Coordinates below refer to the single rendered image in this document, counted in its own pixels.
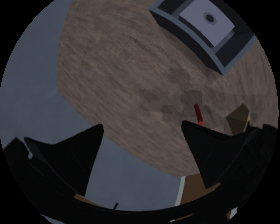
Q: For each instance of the dark red peg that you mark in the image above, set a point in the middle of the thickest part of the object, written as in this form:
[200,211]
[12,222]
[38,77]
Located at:
[198,114]

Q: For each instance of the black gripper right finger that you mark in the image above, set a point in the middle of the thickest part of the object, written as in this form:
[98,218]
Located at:
[214,152]

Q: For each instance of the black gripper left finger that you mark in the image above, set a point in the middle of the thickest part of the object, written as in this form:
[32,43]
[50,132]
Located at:
[72,159]

